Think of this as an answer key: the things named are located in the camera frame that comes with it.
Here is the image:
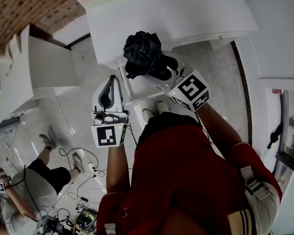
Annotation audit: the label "person's left white shoe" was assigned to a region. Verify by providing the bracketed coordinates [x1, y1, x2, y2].
[142, 108, 155, 122]

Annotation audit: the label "black garment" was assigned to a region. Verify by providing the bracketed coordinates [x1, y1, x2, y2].
[122, 30, 169, 80]

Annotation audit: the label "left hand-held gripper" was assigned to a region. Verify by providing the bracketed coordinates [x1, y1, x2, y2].
[90, 74, 131, 148]

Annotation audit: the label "person's white shoe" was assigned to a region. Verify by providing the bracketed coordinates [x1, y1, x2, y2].
[142, 108, 155, 122]
[157, 101, 171, 114]

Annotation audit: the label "dark helmet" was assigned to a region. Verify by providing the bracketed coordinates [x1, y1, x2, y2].
[75, 209, 98, 230]

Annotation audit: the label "white drawer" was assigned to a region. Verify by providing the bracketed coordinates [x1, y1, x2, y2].
[117, 57, 186, 106]

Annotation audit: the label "white power strip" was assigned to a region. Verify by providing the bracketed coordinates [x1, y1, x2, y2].
[86, 163, 99, 180]

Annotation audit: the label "black-framed window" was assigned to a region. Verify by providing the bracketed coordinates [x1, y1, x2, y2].
[275, 89, 294, 177]

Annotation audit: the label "black box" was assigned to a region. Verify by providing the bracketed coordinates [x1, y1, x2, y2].
[42, 215, 65, 233]

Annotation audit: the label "person's red shirt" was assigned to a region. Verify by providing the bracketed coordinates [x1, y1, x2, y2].
[97, 121, 283, 235]

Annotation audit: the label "black window handle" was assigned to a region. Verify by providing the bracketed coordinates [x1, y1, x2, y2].
[267, 121, 284, 150]

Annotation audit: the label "person's left forearm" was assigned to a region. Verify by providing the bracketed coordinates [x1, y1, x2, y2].
[104, 142, 138, 196]

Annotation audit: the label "person's black shorts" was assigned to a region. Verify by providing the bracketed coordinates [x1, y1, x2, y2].
[136, 112, 203, 145]

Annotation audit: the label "person's right forearm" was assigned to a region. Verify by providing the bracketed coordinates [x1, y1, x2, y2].
[195, 103, 244, 148]

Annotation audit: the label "black floor cable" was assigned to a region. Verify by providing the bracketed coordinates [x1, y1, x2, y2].
[58, 147, 107, 181]

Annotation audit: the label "person's right white shoe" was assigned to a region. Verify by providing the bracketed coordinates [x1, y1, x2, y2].
[157, 101, 171, 114]

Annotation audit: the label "white shoulder bag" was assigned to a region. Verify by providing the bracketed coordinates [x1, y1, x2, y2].
[240, 166, 281, 235]

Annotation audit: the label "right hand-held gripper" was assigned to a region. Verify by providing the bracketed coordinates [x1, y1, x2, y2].
[143, 50, 211, 113]

